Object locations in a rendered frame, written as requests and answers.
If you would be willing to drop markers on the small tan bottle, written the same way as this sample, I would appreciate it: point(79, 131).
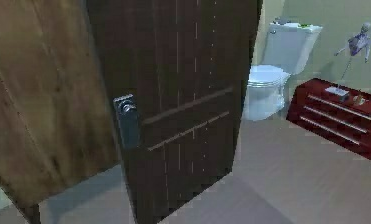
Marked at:
point(359, 99)

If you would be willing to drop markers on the pale grey figure statue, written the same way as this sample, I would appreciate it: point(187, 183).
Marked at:
point(358, 42)

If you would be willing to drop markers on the small green item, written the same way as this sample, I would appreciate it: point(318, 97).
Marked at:
point(304, 25)

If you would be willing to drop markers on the white toilet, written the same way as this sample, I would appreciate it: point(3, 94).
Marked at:
point(279, 60)

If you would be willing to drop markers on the grey box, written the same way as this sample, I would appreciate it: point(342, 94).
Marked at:
point(337, 92)

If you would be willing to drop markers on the red chest of drawers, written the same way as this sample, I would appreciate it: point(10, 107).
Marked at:
point(339, 120)

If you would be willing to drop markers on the dark brown room door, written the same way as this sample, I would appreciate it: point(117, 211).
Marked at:
point(179, 100)

